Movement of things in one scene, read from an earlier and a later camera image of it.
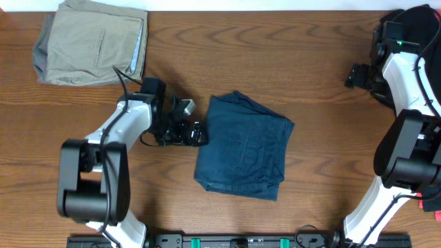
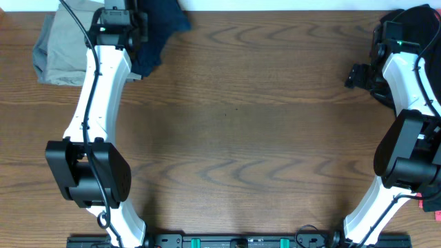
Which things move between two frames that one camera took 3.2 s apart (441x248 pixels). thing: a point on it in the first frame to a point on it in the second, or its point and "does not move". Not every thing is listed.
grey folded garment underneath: (40, 51) does not move
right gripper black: (358, 76) does not move
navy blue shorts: (243, 147) to (165, 18)
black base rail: (264, 240) does not move
